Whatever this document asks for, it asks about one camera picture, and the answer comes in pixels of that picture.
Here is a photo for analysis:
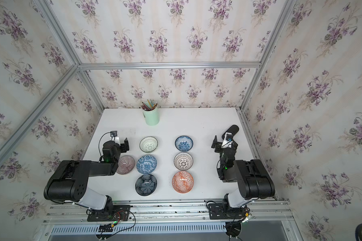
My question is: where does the dark navy petal bowl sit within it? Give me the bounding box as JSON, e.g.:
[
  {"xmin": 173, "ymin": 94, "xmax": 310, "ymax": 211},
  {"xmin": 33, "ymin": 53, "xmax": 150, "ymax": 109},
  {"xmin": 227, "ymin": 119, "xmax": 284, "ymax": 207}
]
[{"xmin": 135, "ymin": 174, "xmax": 157, "ymax": 196}]

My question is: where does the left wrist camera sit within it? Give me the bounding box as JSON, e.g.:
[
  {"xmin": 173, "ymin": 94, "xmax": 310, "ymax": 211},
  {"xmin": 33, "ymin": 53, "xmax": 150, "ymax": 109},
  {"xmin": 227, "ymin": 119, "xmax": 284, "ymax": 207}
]
[{"xmin": 110, "ymin": 131, "xmax": 120, "ymax": 144}]

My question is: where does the white green patterned bowl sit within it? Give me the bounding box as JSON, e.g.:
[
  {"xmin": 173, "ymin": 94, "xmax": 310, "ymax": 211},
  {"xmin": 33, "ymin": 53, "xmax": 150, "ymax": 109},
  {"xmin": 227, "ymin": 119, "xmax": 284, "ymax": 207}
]
[{"xmin": 139, "ymin": 137, "xmax": 158, "ymax": 153}]

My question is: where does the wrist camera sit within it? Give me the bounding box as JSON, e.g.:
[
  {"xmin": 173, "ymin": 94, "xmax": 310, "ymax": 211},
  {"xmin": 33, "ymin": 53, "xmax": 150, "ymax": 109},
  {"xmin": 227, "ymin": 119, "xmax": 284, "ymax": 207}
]
[
  {"xmin": 221, "ymin": 132, "xmax": 233, "ymax": 149},
  {"xmin": 110, "ymin": 131, "xmax": 120, "ymax": 144}
]

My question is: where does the pink striped bowl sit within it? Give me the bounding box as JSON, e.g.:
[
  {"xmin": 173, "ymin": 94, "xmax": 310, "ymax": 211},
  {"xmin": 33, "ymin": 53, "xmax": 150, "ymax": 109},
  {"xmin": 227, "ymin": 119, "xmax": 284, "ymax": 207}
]
[{"xmin": 116, "ymin": 156, "xmax": 135, "ymax": 175}]

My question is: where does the blue rose bowl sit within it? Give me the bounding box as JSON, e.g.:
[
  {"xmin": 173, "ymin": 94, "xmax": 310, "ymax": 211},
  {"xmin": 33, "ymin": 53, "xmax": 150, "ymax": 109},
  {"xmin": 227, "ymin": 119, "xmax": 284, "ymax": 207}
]
[{"xmin": 175, "ymin": 136, "xmax": 194, "ymax": 152}]

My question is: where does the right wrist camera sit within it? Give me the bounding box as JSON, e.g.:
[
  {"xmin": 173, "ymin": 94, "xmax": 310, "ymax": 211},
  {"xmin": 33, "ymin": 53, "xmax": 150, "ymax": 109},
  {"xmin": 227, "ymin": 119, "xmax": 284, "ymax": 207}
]
[{"xmin": 221, "ymin": 132, "xmax": 233, "ymax": 149}]

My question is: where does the colourful sticks bundle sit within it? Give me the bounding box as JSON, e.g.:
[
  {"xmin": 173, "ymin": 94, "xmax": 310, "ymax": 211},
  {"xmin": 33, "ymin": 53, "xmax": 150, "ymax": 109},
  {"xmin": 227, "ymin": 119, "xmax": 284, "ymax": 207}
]
[{"xmin": 141, "ymin": 99, "xmax": 158, "ymax": 111}]

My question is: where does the white slotted cable duct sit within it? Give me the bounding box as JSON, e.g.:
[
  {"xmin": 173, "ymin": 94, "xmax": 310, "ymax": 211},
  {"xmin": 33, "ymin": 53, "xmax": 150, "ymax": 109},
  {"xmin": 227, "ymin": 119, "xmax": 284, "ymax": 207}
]
[{"xmin": 50, "ymin": 222, "xmax": 226, "ymax": 236}]

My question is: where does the blue floral swirl bowl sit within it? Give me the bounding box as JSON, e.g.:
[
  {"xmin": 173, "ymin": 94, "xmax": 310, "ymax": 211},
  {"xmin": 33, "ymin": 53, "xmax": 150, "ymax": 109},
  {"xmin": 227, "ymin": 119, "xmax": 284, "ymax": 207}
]
[{"xmin": 136, "ymin": 155, "xmax": 157, "ymax": 174}]

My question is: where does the white brown lattice bowl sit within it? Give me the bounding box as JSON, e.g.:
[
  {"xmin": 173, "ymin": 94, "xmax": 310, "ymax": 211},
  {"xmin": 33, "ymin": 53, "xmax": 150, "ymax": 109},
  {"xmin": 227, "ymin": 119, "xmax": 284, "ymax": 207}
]
[{"xmin": 174, "ymin": 152, "xmax": 194, "ymax": 171}]

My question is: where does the mint green cup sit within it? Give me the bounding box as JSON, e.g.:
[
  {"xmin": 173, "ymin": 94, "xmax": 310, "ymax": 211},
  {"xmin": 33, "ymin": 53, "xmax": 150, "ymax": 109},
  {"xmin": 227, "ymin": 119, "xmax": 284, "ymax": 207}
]
[{"xmin": 143, "ymin": 107, "xmax": 159, "ymax": 126}]

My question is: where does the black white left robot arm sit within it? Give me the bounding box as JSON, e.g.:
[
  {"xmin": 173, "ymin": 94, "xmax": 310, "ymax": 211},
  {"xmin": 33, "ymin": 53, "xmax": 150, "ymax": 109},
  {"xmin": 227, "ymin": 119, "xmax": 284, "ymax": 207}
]
[{"xmin": 43, "ymin": 139, "xmax": 129, "ymax": 212}]

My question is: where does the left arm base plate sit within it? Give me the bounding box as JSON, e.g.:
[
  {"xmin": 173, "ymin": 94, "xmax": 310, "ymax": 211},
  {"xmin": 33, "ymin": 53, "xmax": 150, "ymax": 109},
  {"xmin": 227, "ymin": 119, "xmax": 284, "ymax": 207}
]
[{"xmin": 87, "ymin": 205, "xmax": 131, "ymax": 222}]

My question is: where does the orange patterned bowl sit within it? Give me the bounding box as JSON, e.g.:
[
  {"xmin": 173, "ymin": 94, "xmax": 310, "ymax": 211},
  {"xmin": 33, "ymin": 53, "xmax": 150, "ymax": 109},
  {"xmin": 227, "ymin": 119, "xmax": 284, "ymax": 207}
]
[{"xmin": 172, "ymin": 171, "xmax": 194, "ymax": 194}]

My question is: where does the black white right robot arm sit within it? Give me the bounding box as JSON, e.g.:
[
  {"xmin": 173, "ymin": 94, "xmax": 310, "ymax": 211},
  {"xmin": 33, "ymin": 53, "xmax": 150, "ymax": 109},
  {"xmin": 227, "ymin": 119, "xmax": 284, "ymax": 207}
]
[{"xmin": 211, "ymin": 134, "xmax": 276, "ymax": 209}]

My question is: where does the aluminium front rail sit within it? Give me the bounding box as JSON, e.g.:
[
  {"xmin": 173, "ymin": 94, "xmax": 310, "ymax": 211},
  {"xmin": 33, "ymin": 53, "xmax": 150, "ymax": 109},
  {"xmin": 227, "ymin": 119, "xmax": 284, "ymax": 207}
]
[{"xmin": 41, "ymin": 199, "xmax": 294, "ymax": 225}]

